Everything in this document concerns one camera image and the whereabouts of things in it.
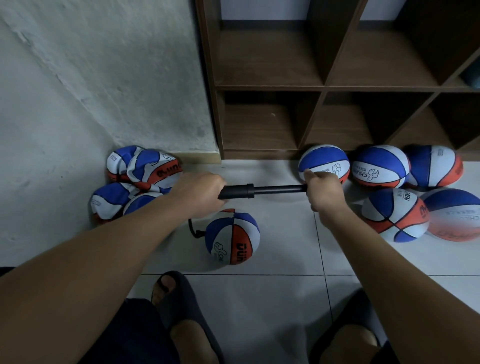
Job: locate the person's right hand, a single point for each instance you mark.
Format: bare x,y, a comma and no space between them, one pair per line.
325,196

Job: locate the person's left hand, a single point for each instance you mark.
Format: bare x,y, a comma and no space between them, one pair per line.
199,193

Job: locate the person's right forearm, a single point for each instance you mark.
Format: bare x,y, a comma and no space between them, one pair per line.
412,292

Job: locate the black sandal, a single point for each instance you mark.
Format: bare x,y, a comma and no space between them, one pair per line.
182,298
356,309

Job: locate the blue white red basketball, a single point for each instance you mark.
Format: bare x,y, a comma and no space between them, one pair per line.
454,215
108,200
324,157
396,215
117,161
381,166
156,170
232,240
141,202
435,166

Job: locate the black hand pump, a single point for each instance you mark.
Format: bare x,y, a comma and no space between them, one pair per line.
238,191

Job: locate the brown wooden cubby shelf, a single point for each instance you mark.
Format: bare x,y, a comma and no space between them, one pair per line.
266,64

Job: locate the person's left foot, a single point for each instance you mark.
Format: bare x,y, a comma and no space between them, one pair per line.
195,345

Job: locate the person's left forearm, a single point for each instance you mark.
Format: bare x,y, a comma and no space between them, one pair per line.
71,289

